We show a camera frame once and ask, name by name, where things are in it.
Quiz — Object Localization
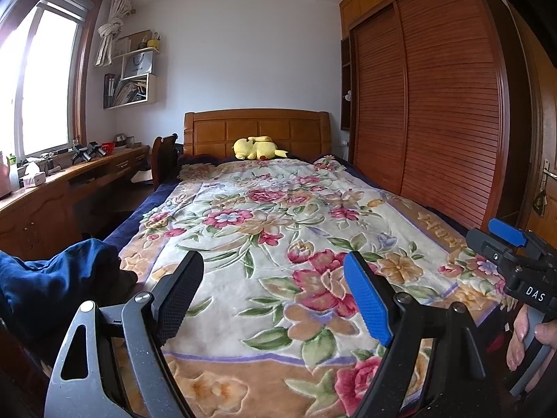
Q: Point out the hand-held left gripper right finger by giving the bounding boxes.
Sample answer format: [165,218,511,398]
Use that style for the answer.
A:
[344,251,492,418]

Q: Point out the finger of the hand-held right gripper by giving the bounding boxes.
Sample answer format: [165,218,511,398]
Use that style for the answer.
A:
[488,218,557,267]
[465,229,520,271]

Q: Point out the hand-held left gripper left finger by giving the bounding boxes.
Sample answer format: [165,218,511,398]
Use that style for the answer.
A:
[46,250,205,418]

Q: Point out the blue suit jacket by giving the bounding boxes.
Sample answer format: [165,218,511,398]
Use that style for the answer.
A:
[0,239,121,349]

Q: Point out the person's right hand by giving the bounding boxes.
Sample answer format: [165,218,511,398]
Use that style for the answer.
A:
[507,302,557,373]

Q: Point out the floral blanket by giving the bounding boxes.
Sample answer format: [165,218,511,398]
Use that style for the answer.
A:
[117,157,518,418]

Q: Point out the wooden door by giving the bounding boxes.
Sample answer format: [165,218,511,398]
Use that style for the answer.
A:
[509,9,557,245]

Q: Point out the wooden chair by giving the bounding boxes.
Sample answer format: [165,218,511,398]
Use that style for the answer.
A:
[151,133,179,192]

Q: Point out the wooden slatted wardrobe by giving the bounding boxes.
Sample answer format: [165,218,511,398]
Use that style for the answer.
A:
[339,0,523,231]

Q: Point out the wooden desk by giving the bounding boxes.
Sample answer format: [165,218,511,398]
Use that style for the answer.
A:
[0,145,151,262]

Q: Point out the yellow plush toy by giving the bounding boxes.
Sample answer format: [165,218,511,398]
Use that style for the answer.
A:
[233,136,289,161]

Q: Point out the black gadget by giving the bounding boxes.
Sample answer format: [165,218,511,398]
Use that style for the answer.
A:
[72,141,109,165]

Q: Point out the white tissue box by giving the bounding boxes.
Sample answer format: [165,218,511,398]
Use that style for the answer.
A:
[21,163,46,188]

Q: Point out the clear bottle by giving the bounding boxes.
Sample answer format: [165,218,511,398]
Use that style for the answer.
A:
[6,153,20,190]

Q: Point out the stack of papers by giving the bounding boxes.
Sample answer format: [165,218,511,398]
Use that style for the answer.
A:
[114,77,149,106]

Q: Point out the dark binders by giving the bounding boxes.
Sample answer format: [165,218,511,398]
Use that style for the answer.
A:
[103,73,116,109]

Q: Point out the dark wooden side shelf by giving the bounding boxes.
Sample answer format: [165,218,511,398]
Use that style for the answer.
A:
[340,37,352,131]

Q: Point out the white paper bag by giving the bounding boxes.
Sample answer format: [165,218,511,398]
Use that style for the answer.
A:
[121,49,154,80]

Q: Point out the window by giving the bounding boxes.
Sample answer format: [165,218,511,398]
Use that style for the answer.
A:
[0,0,103,162]

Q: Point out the brown paper bag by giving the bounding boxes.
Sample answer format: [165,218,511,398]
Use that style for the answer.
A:
[128,30,153,51]

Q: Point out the tied beige curtain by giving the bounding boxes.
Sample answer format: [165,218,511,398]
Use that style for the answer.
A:
[96,0,133,68]

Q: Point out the white wall shelf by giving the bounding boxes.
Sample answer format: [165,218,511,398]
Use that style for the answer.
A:
[103,46,162,109]

